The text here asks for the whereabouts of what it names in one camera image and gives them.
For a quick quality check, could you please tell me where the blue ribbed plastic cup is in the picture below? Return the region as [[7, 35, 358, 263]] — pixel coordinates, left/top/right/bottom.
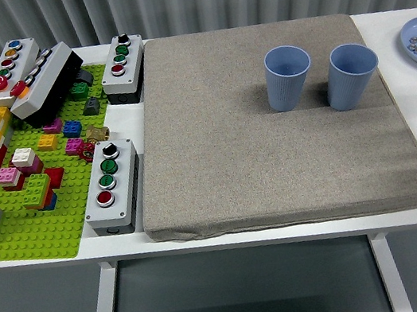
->
[[318, 38, 387, 115], [259, 40, 320, 115]]

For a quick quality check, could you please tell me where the white table leg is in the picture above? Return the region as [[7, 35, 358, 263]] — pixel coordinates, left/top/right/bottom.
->
[[367, 229, 414, 312], [77, 260, 126, 312]]

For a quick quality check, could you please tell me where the green lego baseplate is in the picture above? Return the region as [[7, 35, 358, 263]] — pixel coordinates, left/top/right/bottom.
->
[[0, 62, 139, 273]]

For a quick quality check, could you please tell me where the green orange blue brick stack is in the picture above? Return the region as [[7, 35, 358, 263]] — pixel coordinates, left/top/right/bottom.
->
[[17, 170, 60, 216]]

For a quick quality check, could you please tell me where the red lego brick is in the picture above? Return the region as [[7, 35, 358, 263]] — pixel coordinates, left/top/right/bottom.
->
[[43, 165, 68, 190]]

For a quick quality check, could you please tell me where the four-button grey control box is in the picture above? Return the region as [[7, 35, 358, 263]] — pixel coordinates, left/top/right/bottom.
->
[[93, 30, 154, 109], [72, 135, 152, 242]]

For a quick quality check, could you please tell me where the pink white red brick stack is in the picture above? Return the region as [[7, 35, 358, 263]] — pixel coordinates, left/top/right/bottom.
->
[[0, 163, 29, 194]]

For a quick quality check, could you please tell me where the white-topped pink brick stack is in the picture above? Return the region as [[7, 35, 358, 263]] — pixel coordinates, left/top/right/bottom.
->
[[5, 144, 46, 180]]

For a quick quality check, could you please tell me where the magenta lego brick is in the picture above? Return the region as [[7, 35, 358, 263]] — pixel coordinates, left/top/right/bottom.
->
[[41, 117, 64, 137], [63, 135, 86, 157]]

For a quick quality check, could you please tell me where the yellow lego brick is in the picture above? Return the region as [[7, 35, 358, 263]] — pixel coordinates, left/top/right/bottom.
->
[[34, 132, 60, 154]]

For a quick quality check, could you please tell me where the blue lego brick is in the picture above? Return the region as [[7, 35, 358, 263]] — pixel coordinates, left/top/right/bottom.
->
[[60, 118, 84, 140]]

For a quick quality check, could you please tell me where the dark grey slope brick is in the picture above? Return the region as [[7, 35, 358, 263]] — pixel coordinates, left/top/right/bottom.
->
[[80, 96, 103, 117]]

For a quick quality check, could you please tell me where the grey-brown fabric mat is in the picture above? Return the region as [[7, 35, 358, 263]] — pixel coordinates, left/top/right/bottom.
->
[[111, 0, 417, 255]]

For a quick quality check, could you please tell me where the green lego brick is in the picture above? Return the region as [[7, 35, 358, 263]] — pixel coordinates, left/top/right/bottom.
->
[[68, 80, 91, 103]]

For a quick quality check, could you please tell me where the long grey black control box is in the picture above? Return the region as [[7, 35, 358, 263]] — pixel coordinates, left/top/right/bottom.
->
[[0, 38, 94, 133]]

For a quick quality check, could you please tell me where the black curved lego brick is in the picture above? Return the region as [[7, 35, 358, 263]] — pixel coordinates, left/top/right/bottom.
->
[[74, 68, 95, 89]]

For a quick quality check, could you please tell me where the five-button white control box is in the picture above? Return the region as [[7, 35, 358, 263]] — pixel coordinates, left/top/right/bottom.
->
[[0, 34, 50, 111]]

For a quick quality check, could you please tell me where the brass valve red handle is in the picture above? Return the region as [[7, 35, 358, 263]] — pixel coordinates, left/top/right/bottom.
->
[[74, 121, 115, 162]]

